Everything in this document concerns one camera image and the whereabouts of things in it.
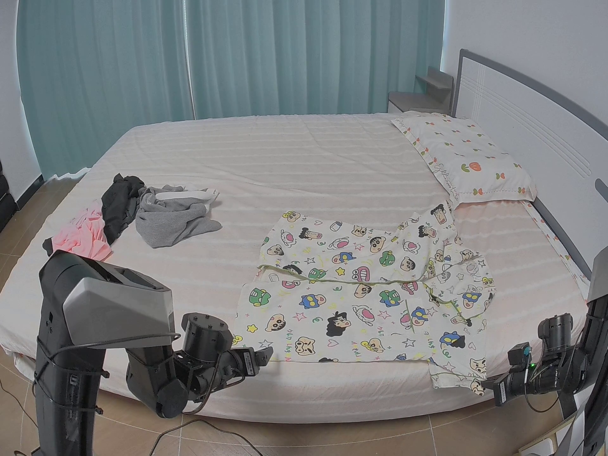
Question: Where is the black cable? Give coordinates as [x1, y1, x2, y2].
[151, 418, 271, 456]

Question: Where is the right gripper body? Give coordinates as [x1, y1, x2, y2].
[493, 367, 537, 406]

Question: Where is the bed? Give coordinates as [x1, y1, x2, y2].
[0, 48, 608, 409]

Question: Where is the black cabinet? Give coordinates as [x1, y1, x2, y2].
[0, 160, 18, 232]

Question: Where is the pink garment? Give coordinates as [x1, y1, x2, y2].
[52, 201, 113, 260]

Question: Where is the white garment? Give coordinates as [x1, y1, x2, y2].
[152, 188, 221, 209]

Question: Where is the grey bedside table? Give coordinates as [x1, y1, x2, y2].
[387, 67, 454, 114]

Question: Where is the white printed pyjama top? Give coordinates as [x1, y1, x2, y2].
[236, 201, 497, 396]

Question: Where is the black garment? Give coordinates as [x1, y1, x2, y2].
[101, 174, 145, 246]

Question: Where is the white printed pillow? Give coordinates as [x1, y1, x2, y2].
[390, 111, 537, 204]

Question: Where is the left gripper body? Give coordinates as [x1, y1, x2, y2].
[219, 338, 261, 378]

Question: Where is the blue-green curtain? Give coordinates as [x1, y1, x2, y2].
[16, 0, 195, 181]
[185, 0, 448, 120]

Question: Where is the grey garment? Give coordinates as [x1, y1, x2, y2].
[135, 186, 222, 249]

